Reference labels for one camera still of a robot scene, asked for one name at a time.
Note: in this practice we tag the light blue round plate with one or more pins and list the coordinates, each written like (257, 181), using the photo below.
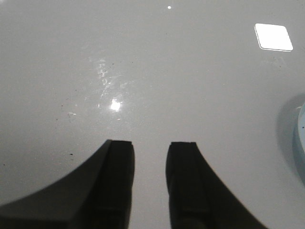
(299, 143)

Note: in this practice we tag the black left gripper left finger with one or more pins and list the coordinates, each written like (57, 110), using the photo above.
(96, 195)

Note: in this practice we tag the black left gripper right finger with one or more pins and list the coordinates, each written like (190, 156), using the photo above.
(198, 199)

